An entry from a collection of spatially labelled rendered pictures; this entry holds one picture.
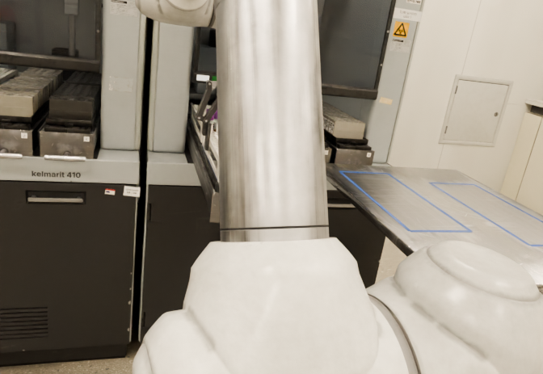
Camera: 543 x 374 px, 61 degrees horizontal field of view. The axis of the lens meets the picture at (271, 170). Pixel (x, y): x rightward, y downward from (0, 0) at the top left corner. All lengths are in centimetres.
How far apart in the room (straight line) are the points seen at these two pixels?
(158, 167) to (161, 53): 33
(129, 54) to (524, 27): 261
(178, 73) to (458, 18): 207
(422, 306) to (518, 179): 312
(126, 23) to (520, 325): 119
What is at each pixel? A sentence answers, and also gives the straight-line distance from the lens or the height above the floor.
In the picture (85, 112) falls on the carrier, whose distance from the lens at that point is 141.
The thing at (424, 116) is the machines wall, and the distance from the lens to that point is 308.
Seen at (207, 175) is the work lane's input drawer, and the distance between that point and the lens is 107.
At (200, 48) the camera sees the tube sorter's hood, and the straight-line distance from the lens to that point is 138.
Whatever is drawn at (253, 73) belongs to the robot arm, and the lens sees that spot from 40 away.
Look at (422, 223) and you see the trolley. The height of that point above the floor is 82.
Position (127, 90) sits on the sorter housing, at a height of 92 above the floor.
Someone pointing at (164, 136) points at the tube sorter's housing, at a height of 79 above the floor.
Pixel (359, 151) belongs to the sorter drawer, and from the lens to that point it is 151.
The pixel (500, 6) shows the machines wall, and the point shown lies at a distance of 327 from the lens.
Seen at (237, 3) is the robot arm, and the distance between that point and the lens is 43.
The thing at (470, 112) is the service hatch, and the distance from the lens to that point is 327.
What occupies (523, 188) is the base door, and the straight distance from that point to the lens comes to 352.
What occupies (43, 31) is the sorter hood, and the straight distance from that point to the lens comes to 139.
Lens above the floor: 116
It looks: 18 degrees down
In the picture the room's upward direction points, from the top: 8 degrees clockwise
